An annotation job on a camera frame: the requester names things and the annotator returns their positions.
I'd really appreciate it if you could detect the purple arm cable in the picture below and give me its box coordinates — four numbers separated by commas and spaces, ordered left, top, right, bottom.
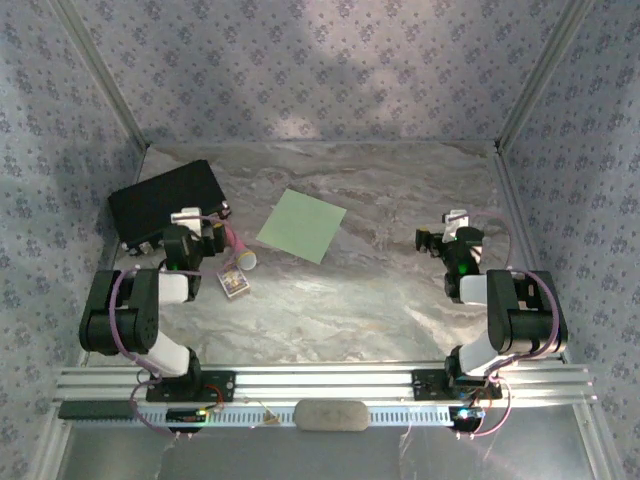
449, 209, 562, 441
108, 212, 237, 442

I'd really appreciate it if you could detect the small lit circuit board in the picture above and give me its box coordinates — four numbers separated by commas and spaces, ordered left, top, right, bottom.
447, 405, 487, 425
165, 407, 209, 426

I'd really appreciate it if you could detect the grey metal sheet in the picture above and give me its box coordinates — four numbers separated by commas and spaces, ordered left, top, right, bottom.
64, 424, 596, 480

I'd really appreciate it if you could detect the black hard case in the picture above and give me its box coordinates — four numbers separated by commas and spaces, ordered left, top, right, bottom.
108, 159, 233, 257

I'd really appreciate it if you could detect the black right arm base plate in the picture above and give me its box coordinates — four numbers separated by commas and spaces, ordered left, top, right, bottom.
411, 368, 504, 401

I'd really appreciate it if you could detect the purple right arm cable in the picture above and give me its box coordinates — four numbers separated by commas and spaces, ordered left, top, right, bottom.
449, 209, 562, 441

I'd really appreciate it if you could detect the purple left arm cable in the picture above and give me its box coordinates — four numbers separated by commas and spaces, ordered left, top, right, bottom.
108, 212, 237, 442

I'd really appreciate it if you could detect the light green paper sheet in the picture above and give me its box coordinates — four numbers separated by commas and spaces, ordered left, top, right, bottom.
255, 187, 348, 265

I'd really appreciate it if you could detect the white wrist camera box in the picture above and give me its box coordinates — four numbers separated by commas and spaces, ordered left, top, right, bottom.
442, 210, 471, 240
169, 207, 204, 237

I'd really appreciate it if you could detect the grey oval pad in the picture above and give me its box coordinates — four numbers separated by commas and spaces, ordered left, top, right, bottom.
293, 399, 371, 434

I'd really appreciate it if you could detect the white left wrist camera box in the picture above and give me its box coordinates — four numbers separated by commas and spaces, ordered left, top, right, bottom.
169, 207, 204, 237

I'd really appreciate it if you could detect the black flat bar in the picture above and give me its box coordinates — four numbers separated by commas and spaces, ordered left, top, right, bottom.
57, 400, 137, 421

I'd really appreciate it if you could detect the aluminium mounting rail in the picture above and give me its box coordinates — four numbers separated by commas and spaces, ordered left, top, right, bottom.
53, 363, 599, 405

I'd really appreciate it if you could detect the small printed card box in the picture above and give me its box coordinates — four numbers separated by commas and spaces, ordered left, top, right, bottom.
215, 268, 253, 301

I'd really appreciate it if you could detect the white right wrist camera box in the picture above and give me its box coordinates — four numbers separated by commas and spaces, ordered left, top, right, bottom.
442, 210, 471, 240

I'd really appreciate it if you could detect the aluminium frame leg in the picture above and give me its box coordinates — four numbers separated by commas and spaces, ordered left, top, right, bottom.
38, 419, 76, 480
572, 403, 611, 480

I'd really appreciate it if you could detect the aluminium frame post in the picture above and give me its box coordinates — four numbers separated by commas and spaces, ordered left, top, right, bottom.
493, 0, 597, 151
51, 0, 151, 150

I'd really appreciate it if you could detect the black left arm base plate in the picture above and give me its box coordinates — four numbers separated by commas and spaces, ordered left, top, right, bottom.
145, 370, 237, 404

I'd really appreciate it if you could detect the slotted white cable duct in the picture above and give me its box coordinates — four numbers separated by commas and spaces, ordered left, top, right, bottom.
134, 403, 459, 428

